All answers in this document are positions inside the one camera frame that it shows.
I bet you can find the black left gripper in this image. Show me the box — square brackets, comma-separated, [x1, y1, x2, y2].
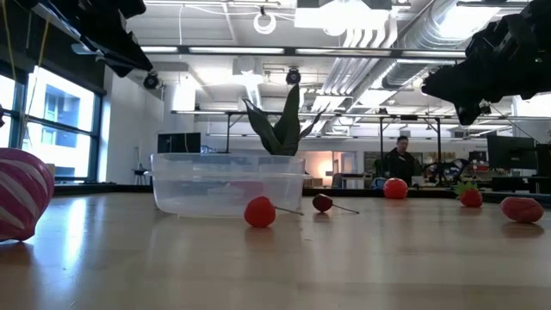
[32, 0, 154, 79]

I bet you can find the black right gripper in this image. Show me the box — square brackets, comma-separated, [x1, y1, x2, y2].
[421, 0, 551, 127]

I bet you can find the red toy strawberry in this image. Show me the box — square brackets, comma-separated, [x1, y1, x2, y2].
[455, 180, 484, 208]

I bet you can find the red toy tomato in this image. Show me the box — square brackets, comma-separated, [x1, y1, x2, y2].
[382, 177, 409, 200]

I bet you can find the pink toy fruit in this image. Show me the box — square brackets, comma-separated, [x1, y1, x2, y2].
[499, 196, 545, 224]

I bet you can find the clear plastic tupperware container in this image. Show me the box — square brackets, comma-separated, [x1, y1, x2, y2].
[150, 152, 306, 218]

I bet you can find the purple white striped toy onion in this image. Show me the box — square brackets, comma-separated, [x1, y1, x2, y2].
[0, 147, 56, 242]

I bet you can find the dark red toy cherry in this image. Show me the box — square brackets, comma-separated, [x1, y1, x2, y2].
[312, 193, 361, 215]

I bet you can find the bright red toy cherry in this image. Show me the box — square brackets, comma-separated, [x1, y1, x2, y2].
[244, 195, 305, 228]

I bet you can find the black computer monitor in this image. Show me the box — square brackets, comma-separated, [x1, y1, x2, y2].
[486, 135, 538, 171]

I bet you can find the person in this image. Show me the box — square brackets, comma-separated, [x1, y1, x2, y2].
[382, 135, 422, 189]

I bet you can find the snake plant in white pot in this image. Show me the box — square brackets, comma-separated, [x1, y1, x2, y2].
[242, 84, 328, 157]

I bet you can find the thin yellow cable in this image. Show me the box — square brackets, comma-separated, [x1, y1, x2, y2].
[16, 19, 49, 150]

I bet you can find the black aluminium table frame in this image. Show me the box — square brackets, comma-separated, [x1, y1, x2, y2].
[53, 183, 551, 208]

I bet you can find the white cable coil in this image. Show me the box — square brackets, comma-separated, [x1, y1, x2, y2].
[252, 11, 277, 35]

